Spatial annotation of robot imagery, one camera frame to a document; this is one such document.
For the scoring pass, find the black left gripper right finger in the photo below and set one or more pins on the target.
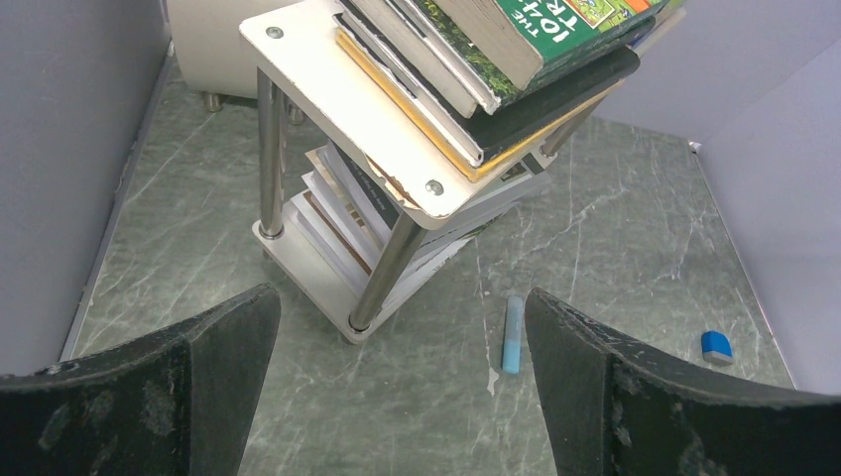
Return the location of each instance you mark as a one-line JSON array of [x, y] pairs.
[[614, 405]]

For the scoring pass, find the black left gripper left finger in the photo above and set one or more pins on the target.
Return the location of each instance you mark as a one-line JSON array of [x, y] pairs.
[[177, 401]]

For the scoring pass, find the black Moon and Sixpence book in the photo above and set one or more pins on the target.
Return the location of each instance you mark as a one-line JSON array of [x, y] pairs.
[[481, 79]]

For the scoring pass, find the green 104-storey treehouse book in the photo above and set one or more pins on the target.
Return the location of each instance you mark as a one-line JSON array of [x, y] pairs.
[[531, 39]]

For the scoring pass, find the white magazine with photo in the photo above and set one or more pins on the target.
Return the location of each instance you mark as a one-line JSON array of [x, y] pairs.
[[324, 196]]

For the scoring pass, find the grey laptop box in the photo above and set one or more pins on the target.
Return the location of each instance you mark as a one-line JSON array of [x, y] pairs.
[[379, 212]]

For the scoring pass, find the yellow Little Prince book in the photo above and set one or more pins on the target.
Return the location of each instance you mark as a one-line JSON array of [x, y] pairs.
[[479, 144]]

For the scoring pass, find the dark green garden book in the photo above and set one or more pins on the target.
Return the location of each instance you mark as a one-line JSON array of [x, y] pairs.
[[434, 45]]

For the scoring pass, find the blue round tape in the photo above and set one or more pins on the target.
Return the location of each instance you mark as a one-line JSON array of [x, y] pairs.
[[716, 348]]

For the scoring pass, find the light blue glue stick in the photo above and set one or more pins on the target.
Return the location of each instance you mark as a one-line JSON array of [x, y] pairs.
[[512, 340]]

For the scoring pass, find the white two-tier shelf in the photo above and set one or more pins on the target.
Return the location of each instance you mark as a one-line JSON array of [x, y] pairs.
[[297, 54]]

